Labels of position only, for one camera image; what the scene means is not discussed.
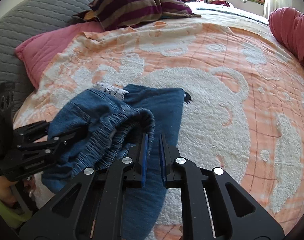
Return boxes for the blue pants with lace trim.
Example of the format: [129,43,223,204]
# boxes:
[41,85,191,239]

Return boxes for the green left sleeve forearm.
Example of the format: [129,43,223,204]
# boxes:
[0,200,32,229]

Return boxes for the left hand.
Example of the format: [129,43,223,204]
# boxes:
[0,175,37,208]

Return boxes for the right hand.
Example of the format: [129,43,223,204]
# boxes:
[178,225,184,240]

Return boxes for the pink pillow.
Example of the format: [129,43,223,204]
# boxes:
[14,22,104,89]

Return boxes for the orange white bear blanket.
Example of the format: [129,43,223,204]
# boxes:
[14,8,304,232]

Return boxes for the grey quilted headboard cushion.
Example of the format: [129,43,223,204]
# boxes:
[0,0,93,112]

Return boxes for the purple striped cloth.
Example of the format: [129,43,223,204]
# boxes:
[75,0,200,31]

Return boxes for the red rolled duvet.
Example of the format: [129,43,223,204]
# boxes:
[268,7,304,66]

